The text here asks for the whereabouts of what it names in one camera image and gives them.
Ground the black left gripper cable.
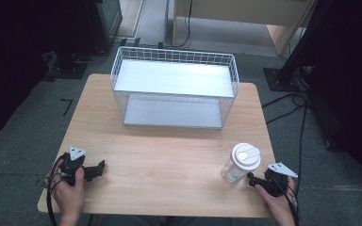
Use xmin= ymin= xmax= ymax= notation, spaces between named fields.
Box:
xmin=44 ymin=153 xmax=69 ymax=226

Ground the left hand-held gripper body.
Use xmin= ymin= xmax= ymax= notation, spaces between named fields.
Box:
xmin=58 ymin=145 xmax=88 ymax=186

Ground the black metal stand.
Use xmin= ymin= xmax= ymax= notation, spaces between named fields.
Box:
xmin=262 ymin=0 xmax=337 ymax=92

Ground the dark cabinet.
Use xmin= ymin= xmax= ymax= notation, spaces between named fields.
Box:
xmin=52 ymin=0 xmax=123 ymax=62

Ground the white wire shelf rack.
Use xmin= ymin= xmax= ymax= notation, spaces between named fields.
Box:
xmin=109 ymin=46 xmax=240 ymax=131

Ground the white lidded cup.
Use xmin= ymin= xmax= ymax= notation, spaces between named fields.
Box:
xmin=221 ymin=142 xmax=262 ymax=186

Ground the person's left hand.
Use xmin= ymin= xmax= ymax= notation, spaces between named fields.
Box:
xmin=45 ymin=159 xmax=86 ymax=218

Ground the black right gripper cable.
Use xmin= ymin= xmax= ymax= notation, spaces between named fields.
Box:
xmin=271 ymin=175 xmax=300 ymax=226

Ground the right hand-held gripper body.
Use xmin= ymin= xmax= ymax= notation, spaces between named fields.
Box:
xmin=263 ymin=161 xmax=299 ymax=198

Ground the black floor cable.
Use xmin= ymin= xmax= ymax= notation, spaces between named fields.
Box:
xmin=261 ymin=91 xmax=310 ymax=109
xmin=265 ymin=103 xmax=310 ymax=125
xmin=294 ymin=105 xmax=309 ymax=202

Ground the beige wooden desk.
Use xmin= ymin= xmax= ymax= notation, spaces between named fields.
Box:
xmin=172 ymin=0 xmax=317 ymax=57

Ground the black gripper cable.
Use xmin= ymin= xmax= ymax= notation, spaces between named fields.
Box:
xmin=271 ymin=175 xmax=300 ymax=226
xmin=44 ymin=153 xmax=69 ymax=226

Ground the person's right hand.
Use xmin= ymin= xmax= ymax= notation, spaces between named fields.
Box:
xmin=254 ymin=176 xmax=297 ymax=220

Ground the black stand base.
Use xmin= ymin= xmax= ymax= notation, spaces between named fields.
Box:
xmin=47 ymin=57 xmax=89 ymax=80

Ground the black hanging cable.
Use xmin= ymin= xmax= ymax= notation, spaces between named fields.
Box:
xmin=169 ymin=0 xmax=194 ymax=49

